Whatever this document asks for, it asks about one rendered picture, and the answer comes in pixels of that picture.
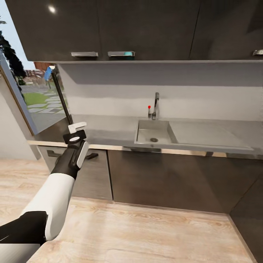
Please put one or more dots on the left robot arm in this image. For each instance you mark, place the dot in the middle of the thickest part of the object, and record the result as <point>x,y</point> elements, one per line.
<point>43,218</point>

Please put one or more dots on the cabinet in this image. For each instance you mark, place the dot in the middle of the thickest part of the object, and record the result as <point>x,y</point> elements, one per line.
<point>105,31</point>
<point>228,31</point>

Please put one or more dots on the poster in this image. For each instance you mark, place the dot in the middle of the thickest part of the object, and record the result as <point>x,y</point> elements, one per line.
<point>61,97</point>

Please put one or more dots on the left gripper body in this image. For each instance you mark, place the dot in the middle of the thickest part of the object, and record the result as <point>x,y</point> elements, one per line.
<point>81,133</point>

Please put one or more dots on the fixed window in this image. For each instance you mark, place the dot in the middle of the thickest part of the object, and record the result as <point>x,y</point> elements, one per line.
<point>30,83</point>

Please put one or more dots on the drop in sink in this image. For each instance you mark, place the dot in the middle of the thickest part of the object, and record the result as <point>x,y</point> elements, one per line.
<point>185,133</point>

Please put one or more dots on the dishwasher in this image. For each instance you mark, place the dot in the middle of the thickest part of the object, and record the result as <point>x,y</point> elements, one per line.
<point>93,179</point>

